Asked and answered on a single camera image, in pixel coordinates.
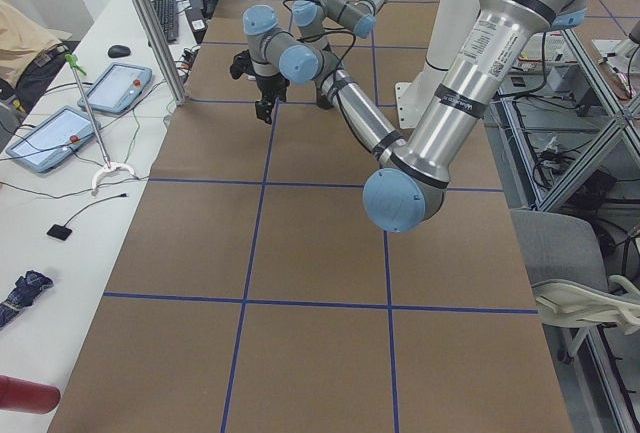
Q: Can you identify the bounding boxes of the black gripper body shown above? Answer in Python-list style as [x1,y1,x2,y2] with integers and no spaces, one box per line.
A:
[255,73,290,103]

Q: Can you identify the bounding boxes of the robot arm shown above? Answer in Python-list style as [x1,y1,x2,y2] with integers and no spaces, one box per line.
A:
[230,0,405,163]
[363,0,586,233]

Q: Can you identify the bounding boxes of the black mesh pen holder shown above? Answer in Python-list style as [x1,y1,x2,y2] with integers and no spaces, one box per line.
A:
[315,89,333,110]

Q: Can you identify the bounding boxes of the black keyboard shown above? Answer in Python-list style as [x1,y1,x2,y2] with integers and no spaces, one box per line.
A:
[151,0,179,43]

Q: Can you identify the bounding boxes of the far teach pendant tablet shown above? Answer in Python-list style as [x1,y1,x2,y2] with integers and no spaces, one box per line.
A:
[86,62,152,115]

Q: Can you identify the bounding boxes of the teach pendant tablet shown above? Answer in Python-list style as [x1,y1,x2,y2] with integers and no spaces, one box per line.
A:
[86,62,152,115]
[7,106,94,173]

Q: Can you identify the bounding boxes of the black computer mouse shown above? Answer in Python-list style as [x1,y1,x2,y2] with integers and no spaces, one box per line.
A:
[107,44,131,59]

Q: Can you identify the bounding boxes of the white stand with green clip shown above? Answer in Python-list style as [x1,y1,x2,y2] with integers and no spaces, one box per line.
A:
[65,54,139,195]

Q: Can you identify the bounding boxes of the brown paper table mat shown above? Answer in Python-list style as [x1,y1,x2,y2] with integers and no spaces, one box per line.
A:
[50,0,571,432]

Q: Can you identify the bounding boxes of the near teach pendant tablet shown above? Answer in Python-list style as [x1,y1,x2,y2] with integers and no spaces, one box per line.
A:
[7,106,94,173]

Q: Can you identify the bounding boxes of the person in beige shirt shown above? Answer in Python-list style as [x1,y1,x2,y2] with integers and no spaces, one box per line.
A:
[1,1,71,113]

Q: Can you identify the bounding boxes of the small black square pad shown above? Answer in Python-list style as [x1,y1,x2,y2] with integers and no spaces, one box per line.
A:
[46,224,72,241]

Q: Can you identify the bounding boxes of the folded blue umbrella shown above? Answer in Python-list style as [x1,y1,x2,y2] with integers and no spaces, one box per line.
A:
[1,270,54,328]

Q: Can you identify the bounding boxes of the grey office chair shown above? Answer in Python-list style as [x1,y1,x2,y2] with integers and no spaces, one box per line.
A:
[510,209,639,364]

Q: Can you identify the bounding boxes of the red cylinder bottle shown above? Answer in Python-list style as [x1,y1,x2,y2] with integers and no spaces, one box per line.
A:
[1,375,61,414]

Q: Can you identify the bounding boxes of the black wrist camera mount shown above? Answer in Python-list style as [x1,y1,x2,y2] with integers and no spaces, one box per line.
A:
[229,49,256,81]

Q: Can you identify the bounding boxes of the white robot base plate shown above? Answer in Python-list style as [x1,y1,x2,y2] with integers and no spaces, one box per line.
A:
[394,82,426,129]

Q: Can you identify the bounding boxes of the aluminium frame post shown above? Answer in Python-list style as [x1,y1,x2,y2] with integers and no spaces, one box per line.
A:
[131,0,186,106]

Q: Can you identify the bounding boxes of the aluminium frame rack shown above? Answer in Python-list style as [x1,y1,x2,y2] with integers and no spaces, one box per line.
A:
[485,17,639,432]

